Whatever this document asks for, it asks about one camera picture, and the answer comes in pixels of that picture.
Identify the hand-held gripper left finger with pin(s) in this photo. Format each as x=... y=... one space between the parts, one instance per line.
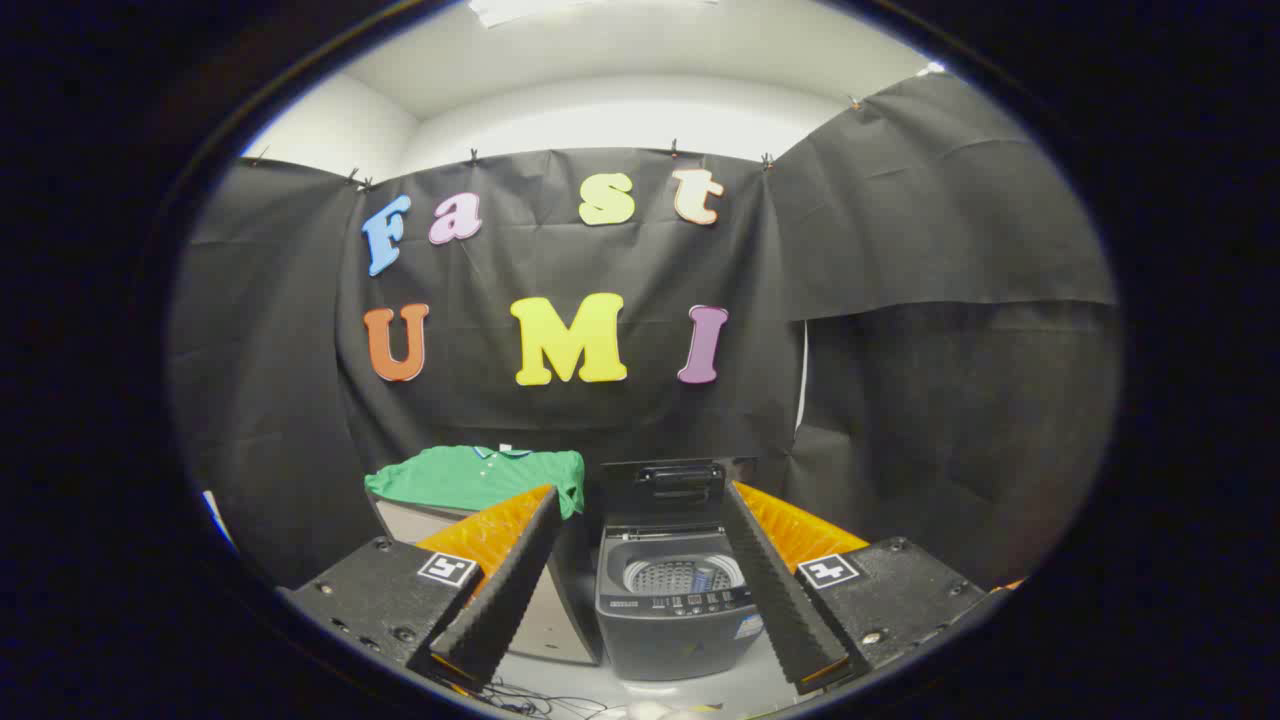
x=515 y=590

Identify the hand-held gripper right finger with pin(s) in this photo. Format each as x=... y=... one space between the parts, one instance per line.
x=775 y=590

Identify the grey washing machine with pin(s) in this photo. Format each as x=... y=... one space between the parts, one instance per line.
x=670 y=640

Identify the green polo shirt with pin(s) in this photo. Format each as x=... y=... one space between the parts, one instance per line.
x=460 y=475

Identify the grey washing machine lid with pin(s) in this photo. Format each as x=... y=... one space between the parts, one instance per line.
x=665 y=500

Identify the grey cabinet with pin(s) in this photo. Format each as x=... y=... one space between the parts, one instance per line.
x=560 y=620

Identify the black backdrop cloth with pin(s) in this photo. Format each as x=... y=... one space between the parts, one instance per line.
x=900 y=400

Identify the blue and white object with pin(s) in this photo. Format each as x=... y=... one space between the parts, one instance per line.
x=218 y=515

